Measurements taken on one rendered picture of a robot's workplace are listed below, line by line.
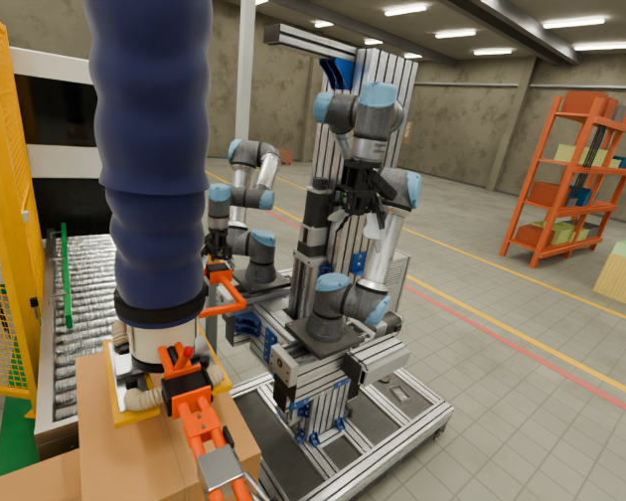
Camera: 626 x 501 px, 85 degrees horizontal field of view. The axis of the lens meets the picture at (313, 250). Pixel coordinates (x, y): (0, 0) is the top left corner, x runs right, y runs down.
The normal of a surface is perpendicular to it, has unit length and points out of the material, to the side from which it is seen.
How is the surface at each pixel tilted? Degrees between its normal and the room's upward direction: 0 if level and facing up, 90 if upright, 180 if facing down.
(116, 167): 101
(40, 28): 90
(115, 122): 78
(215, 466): 0
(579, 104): 90
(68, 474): 0
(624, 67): 90
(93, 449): 0
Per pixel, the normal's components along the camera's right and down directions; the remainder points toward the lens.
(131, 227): -0.19, 0.60
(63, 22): 0.61, 0.36
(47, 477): 0.13, -0.92
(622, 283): -0.83, 0.11
